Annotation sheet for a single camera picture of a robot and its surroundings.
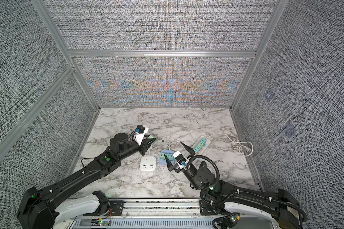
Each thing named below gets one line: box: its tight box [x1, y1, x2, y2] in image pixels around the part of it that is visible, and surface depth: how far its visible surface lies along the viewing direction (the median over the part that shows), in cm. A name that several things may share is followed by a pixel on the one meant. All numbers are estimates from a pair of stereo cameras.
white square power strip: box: [139, 156, 157, 172], surface depth 87 cm
